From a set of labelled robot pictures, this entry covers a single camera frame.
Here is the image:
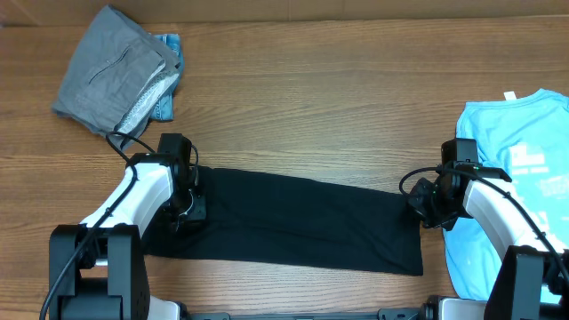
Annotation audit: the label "black t-shirt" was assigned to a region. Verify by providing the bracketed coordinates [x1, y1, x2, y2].
[142, 167, 423, 276]

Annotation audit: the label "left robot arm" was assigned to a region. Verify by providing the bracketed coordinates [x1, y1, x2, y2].
[39, 133, 206, 320]

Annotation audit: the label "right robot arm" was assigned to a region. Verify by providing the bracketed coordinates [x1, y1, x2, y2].
[404, 138, 568, 319]

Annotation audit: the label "light blue t-shirt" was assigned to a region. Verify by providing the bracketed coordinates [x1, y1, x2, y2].
[444, 89, 568, 300]

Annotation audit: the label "folded grey shorts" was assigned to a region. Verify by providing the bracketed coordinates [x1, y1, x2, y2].
[52, 5, 182, 150]

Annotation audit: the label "folded blue jeans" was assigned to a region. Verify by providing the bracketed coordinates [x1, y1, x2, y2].
[150, 33, 186, 123]

